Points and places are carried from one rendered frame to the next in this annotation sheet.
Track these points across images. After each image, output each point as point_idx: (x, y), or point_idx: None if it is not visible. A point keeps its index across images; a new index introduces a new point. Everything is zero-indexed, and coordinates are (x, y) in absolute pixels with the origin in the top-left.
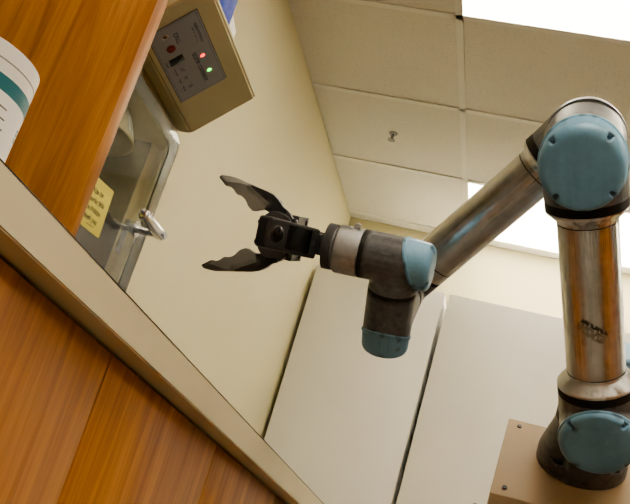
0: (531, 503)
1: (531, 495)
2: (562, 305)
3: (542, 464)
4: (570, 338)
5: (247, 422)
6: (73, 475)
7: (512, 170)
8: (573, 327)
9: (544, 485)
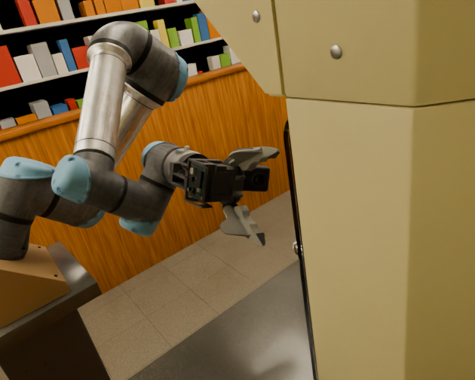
0: (59, 270)
1: (51, 268)
2: (121, 148)
3: (16, 258)
4: (117, 163)
5: (237, 302)
6: None
7: (124, 72)
8: (122, 157)
9: (35, 263)
